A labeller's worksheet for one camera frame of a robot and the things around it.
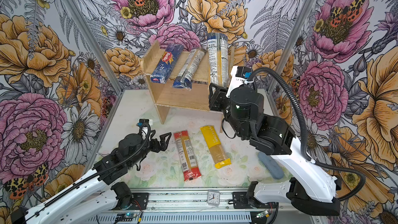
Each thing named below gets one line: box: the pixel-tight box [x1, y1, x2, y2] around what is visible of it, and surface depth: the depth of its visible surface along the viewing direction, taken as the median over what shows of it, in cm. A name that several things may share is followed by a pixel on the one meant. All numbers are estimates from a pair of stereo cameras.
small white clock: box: [207, 190, 221, 207], surface depth 76 cm
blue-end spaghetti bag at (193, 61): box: [172, 48, 208, 90], surface depth 69 cm
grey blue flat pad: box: [258, 151, 285, 180], surface depth 84 cm
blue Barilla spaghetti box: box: [149, 43, 184, 84], surface depth 70 cm
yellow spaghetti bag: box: [200, 124, 232, 169], surface depth 91 cm
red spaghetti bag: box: [173, 130, 202, 182], surface depth 87 cm
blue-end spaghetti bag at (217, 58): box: [206, 32, 229, 88], surface depth 54 cm
